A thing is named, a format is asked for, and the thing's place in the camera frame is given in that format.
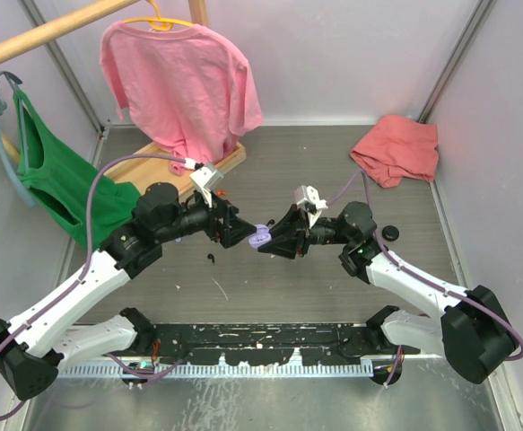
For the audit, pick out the white slotted cable duct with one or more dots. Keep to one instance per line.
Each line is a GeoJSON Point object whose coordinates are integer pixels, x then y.
{"type": "Point", "coordinates": [294, 369]}

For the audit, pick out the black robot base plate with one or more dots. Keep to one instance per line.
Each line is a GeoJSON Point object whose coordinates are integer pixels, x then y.
{"type": "Point", "coordinates": [257, 344]}

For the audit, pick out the grey-blue clothes hanger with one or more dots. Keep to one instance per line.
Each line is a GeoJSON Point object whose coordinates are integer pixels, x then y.
{"type": "Point", "coordinates": [14, 177]}

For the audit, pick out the salmon folded cloth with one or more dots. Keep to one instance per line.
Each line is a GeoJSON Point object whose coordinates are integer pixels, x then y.
{"type": "Point", "coordinates": [397, 148]}

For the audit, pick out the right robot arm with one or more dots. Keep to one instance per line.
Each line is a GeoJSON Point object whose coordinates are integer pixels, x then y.
{"type": "Point", "coordinates": [468, 327]}

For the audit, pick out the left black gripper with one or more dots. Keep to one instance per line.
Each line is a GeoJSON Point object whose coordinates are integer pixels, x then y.
{"type": "Point", "coordinates": [222, 230]}

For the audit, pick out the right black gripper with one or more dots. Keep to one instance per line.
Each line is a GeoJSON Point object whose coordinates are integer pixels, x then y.
{"type": "Point", "coordinates": [283, 242]}

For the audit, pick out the pink t-shirt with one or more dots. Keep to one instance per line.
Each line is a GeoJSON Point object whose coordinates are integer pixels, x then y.
{"type": "Point", "coordinates": [191, 91]}

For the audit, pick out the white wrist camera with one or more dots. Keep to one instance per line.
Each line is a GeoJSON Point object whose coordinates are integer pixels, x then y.
{"type": "Point", "coordinates": [308, 200]}
{"type": "Point", "coordinates": [204, 177]}

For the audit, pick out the orange clothes hanger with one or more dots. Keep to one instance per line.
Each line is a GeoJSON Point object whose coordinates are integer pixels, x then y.
{"type": "Point", "coordinates": [158, 22]}

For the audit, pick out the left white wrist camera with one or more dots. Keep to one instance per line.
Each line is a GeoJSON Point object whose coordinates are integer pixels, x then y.
{"type": "Point", "coordinates": [204, 177]}

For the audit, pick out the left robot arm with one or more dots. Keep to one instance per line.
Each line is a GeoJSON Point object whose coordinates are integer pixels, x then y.
{"type": "Point", "coordinates": [36, 345]}

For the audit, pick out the wooden clothes rack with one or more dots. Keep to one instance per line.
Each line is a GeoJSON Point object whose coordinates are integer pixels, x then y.
{"type": "Point", "coordinates": [147, 165]}

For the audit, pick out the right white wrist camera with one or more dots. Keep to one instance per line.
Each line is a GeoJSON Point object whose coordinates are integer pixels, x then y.
{"type": "Point", "coordinates": [308, 200]}

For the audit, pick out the green tank top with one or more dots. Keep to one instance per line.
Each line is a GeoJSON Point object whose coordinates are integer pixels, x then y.
{"type": "Point", "coordinates": [59, 179]}

